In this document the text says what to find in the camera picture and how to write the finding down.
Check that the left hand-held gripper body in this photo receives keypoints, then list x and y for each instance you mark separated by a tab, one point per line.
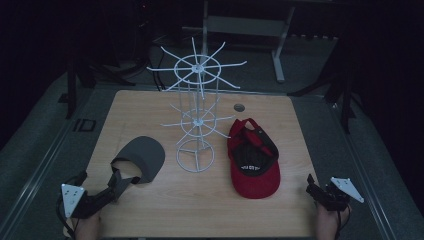
71	198

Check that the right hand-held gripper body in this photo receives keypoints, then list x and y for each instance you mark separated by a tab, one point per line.
336	196

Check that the grey sun visor cap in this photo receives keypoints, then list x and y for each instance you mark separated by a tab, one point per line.
146	156

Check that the red baseball cap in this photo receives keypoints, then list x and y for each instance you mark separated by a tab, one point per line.
256	185

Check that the person's right hand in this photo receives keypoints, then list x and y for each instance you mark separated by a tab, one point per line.
328	223

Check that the person's left hand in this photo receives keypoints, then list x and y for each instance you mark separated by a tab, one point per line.
87	228

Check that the grey round table grommet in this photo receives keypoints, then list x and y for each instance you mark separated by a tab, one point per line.
239	107

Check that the white metal stand frame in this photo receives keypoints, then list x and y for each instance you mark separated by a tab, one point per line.
245	26

